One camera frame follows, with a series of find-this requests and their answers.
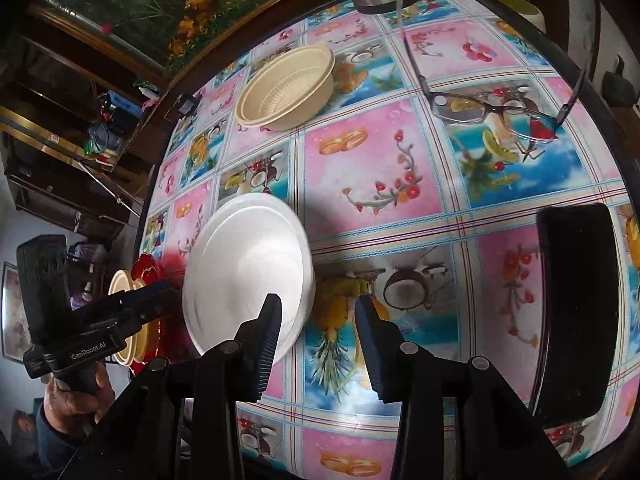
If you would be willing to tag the colourful fruit print tablecloth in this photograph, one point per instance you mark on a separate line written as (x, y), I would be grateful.
(435, 220)

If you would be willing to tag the person's left hand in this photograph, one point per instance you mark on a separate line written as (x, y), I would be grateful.
(70, 412)

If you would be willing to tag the small black box device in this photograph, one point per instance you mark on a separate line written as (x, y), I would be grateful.
(186, 104)

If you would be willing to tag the eyeglasses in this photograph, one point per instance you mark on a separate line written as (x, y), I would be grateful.
(519, 119)

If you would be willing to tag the red scalloped plate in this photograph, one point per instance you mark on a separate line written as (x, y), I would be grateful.
(166, 337)

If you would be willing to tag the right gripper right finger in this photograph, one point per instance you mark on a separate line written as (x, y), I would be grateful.
(496, 436)

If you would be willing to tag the black chair back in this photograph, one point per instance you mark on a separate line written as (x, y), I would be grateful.
(580, 311)

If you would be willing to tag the white foam bowl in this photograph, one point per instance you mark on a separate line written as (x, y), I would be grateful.
(253, 246)

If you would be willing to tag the wooden cabinet counter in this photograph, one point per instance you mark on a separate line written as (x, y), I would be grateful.
(83, 123)

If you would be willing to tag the beige plastic bowl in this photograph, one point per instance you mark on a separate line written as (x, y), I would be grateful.
(289, 90)
(136, 333)

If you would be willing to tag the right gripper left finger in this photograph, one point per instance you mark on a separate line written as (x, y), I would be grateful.
(178, 420)

